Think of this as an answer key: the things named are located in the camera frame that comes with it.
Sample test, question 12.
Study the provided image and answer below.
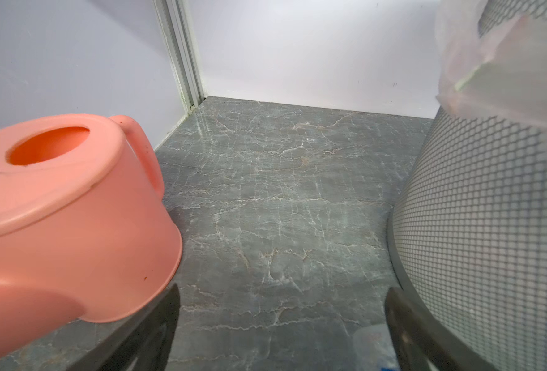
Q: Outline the pink plastic watering can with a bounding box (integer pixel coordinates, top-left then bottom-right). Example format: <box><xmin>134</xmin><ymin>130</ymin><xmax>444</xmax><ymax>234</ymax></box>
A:
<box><xmin>0</xmin><ymin>114</ymin><xmax>183</xmax><ymax>358</ymax></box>

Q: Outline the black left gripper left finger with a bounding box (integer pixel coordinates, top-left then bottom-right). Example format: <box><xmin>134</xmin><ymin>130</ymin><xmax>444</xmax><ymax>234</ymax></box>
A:
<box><xmin>69</xmin><ymin>284</ymin><xmax>181</xmax><ymax>370</ymax></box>

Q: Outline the grey mesh waste bin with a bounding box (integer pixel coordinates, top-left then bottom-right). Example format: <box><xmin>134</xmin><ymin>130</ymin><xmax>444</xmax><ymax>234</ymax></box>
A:
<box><xmin>386</xmin><ymin>0</ymin><xmax>547</xmax><ymax>371</ymax></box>

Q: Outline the clear plastic bin liner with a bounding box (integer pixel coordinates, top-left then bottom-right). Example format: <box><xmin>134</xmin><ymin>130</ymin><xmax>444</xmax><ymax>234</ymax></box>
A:
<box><xmin>435</xmin><ymin>1</ymin><xmax>547</xmax><ymax>130</ymax></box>

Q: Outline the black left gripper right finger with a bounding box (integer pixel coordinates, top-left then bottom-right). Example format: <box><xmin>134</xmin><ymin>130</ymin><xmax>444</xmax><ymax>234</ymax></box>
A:
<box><xmin>384</xmin><ymin>288</ymin><xmax>495</xmax><ymax>371</ymax></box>

